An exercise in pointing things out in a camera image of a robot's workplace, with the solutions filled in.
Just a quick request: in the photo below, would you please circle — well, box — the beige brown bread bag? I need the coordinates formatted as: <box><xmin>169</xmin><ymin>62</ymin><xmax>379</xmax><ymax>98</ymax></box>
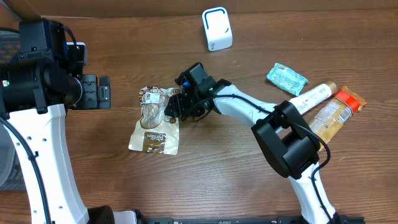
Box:
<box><xmin>128</xmin><ymin>86</ymin><xmax>180</xmax><ymax>155</ymax></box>

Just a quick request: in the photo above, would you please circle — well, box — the teal snack packet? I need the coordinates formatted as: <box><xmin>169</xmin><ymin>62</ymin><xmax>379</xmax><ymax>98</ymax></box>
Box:
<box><xmin>266</xmin><ymin>63</ymin><xmax>308</xmax><ymax>96</ymax></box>

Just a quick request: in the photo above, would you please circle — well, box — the white tube gold cap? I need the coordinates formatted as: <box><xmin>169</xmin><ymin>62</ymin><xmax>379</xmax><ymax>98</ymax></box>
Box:
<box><xmin>289</xmin><ymin>81</ymin><xmax>338</xmax><ymax>114</ymax></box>

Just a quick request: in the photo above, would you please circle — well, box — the orange spaghetti packet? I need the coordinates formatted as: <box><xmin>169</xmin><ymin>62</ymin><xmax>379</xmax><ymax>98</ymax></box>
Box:
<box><xmin>308</xmin><ymin>86</ymin><xmax>368</xmax><ymax>143</ymax></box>

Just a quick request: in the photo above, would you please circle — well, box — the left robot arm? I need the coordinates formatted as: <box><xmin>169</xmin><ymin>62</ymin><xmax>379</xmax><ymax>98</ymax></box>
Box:
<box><xmin>1</xmin><ymin>19</ymin><xmax>114</xmax><ymax>223</ymax></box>

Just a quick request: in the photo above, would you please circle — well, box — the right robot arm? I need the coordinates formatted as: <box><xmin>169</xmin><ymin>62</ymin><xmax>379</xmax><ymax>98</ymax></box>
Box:
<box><xmin>164</xmin><ymin>62</ymin><xmax>342</xmax><ymax>223</ymax></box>

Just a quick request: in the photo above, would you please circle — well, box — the white barcode scanner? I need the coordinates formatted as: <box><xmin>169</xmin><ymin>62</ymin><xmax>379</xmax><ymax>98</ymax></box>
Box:
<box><xmin>201</xmin><ymin>7</ymin><xmax>233</xmax><ymax>52</ymax></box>

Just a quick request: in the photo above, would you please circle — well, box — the grey plastic mesh basket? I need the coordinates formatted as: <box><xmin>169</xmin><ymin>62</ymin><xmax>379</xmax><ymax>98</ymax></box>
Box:
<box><xmin>1</xmin><ymin>27</ymin><xmax>25</xmax><ymax>190</ymax></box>

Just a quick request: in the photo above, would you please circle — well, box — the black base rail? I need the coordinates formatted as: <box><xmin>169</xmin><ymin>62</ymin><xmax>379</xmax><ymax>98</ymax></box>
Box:
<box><xmin>114</xmin><ymin>216</ymin><xmax>366</xmax><ymax>224</ymax></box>

